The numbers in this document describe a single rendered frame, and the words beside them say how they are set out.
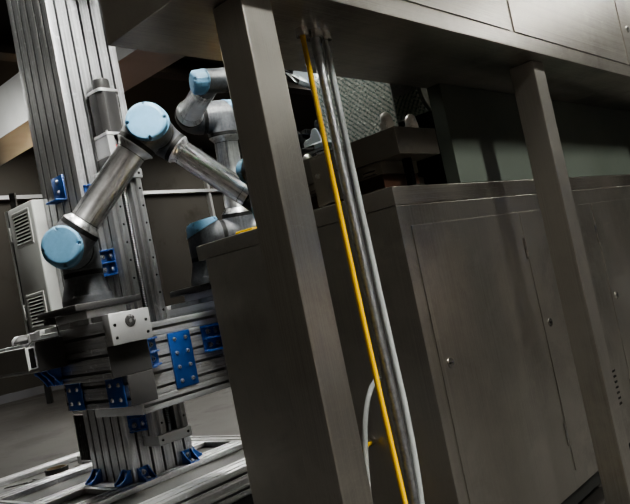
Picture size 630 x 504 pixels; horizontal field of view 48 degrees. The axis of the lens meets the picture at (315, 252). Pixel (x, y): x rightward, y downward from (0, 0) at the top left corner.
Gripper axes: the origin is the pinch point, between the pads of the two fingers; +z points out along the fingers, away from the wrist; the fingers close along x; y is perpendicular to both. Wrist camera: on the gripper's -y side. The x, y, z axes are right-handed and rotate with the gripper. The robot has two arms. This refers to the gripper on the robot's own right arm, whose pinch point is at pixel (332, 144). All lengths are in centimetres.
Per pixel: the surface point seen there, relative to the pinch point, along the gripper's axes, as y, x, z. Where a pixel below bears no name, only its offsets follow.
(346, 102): 8.9, -0.2, 7.7
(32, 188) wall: 211, 401, -945
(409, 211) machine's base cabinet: -24.6, -21.7, 34.1
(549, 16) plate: 15, 20, 55
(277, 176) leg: -21, -77, 52
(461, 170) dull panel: -16.3, 3.0, 34.0
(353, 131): 1.1, -0.2, 7.9
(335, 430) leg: -55, -76, 52
